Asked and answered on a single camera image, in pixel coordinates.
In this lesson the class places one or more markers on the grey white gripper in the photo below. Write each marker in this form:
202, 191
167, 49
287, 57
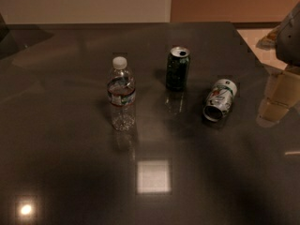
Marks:
290, 44

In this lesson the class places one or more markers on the white 7up can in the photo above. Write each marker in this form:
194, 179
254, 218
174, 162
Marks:
219, 102

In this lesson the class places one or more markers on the dark green soda can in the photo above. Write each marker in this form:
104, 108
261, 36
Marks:
177, 68

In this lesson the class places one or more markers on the clear plastic water bottle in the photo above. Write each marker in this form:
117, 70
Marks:
121, 91

